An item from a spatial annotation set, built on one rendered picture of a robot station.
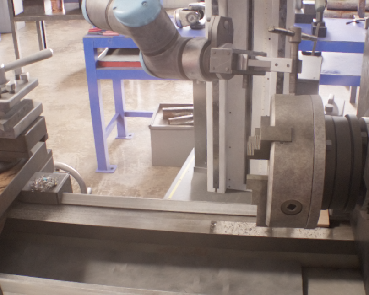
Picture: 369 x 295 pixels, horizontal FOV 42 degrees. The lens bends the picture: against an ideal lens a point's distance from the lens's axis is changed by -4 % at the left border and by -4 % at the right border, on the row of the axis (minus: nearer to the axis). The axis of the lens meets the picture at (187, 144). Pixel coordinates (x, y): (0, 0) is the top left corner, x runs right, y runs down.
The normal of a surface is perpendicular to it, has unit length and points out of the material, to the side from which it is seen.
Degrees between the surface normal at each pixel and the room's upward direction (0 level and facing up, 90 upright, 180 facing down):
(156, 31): 101
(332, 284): 0
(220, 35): 83
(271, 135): 41
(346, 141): 34
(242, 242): 90
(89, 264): 19
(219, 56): 73
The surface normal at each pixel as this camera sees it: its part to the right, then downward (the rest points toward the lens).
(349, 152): -0.13, -0.25
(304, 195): -0.14, 0.43
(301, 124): -0.10, -0.51
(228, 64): -0.62, 0.09
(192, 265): -0.30, -0.75
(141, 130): -0.03, -0.89
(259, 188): -0.14, 0.13
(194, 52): -0.59, -0.15
